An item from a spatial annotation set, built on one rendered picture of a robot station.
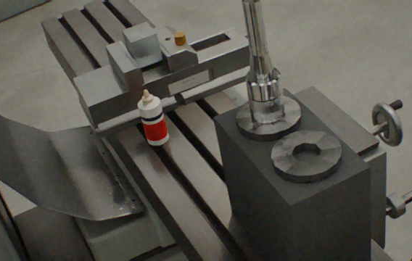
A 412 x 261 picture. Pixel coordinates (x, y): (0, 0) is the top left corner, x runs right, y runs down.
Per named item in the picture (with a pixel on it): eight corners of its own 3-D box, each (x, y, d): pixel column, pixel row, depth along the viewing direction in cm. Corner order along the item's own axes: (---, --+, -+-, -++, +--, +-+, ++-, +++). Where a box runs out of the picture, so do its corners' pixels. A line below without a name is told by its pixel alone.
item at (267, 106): (282, 101, 96) (278, 68, 93) (287, 121, 92) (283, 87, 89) (249, 106, 96) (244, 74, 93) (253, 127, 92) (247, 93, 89)
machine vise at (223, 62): (230, 45, 150) (222, 1, 143) (262, 75, 138) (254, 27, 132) (78, 102, 142) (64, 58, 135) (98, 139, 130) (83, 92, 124)
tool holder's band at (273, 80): (278, 68, 93) (277, 61, 92) (283, 87, 89) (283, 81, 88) (244, 74, 93) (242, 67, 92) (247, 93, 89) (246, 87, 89)
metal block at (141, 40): (152, 47, 137) (146, 21, 133) (162, 59, 132) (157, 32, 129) (128, 56, 136) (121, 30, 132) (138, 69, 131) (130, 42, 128)
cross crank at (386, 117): (386, 125, 176) (386, 88, 169) (414, 148, 167) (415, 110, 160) (337, 149, 172) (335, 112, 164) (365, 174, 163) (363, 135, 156)
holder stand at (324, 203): (296, 180, 112) (284, 78, 100) (372, 263, 95) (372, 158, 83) (231, 210, 109) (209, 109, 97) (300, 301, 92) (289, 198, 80)
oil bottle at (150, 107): (164, 129, 129) (151, 80, 123) (172, 140, 126) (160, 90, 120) (144, 138, 128) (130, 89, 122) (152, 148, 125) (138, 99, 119)
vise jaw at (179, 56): (175, 38, 142) (172, 21, 139) (199, 63, 132) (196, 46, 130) (149, 47, 140) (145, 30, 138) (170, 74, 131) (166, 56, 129)
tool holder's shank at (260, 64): (272, 66, 92) (262, -9, 85) (275, 78, 89) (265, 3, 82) (249, 69, 92) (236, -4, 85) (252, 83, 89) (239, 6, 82)
